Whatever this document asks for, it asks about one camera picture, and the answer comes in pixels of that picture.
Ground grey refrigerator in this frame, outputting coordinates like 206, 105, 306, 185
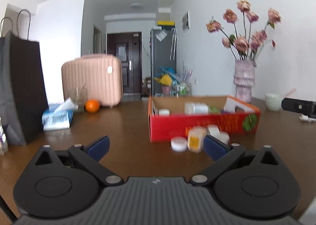
150, 25, 177, 95

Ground white cylindrical container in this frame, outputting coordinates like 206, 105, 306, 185
207, 125, 230, 145

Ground dark brown door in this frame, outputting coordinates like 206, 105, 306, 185
107, 32, 142, 95

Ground pink textured vase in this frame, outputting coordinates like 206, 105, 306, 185
233, 60, 255, 103

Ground blue tissue pack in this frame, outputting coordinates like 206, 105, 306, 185
42, 97, 79, 131

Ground black paper bag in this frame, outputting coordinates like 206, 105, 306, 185
0, 9, 49, 146

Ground white wipes canister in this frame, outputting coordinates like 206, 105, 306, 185
184, 102, 209, 115

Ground white ridged lid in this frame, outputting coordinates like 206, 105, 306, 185
170, 137, 187, 152

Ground pink suitcase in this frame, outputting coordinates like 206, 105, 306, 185
61, 54, 123, 107

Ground orange fruit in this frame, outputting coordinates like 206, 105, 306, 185
85, 100, 100, 114

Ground yellow watering can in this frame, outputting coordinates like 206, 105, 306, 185
154, 74, 172, 86

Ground clear glass cup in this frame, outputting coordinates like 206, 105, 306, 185
68, 87, 88, 112

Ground crumpled white tissue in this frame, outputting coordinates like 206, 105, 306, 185
299, 114, 316, 123

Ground red orange cardboard box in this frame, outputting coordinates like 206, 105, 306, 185
148, 95, 261, 143

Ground beige power adapter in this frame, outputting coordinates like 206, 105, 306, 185
187, 127, 207, 153

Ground dried pink flowers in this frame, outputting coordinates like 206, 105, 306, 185
206, 0, 282, 65

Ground white ceramic cup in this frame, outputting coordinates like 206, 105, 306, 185
265, 93, 284, 112

